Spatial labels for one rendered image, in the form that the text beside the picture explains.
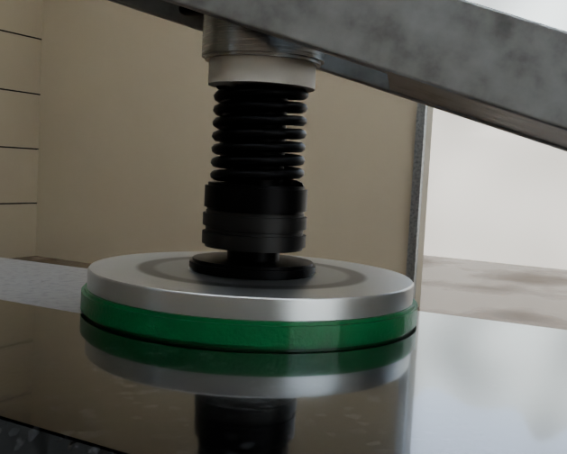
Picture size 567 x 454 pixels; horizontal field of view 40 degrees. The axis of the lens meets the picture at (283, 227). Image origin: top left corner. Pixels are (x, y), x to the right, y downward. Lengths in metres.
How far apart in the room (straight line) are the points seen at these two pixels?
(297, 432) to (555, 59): 0.26
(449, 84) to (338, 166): 5.26
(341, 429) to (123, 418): 0.08
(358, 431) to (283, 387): 0.06
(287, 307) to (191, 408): 0.12
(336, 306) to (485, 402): 0.11
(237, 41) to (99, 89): 6.55
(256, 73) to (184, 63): 6.00
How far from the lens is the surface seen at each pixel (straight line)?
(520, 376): 0.41
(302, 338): 0.41
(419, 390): 0.36
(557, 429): 0.33
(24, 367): 0.37
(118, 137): 6.84
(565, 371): 0.43
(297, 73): 0.49
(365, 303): 0.44
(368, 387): 0.36
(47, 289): 0.58
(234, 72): 0.48
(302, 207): 0.50
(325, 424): 0.30
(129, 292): 0.44
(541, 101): 0.45
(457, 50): 0.44
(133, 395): 0.33
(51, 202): 7.37
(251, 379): 0.36
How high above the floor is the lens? 0.94
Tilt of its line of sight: 4 degrees down
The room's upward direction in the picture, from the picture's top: 3 degrees clockwise
